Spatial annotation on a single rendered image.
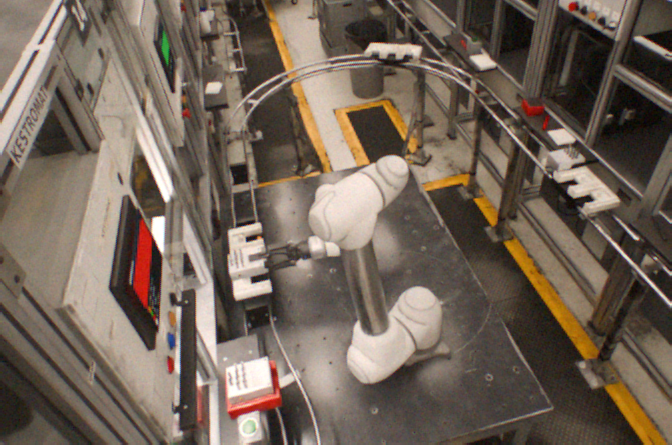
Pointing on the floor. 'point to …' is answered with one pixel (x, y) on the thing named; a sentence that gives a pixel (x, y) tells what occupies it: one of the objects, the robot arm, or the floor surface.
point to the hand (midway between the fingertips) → (258, 261)
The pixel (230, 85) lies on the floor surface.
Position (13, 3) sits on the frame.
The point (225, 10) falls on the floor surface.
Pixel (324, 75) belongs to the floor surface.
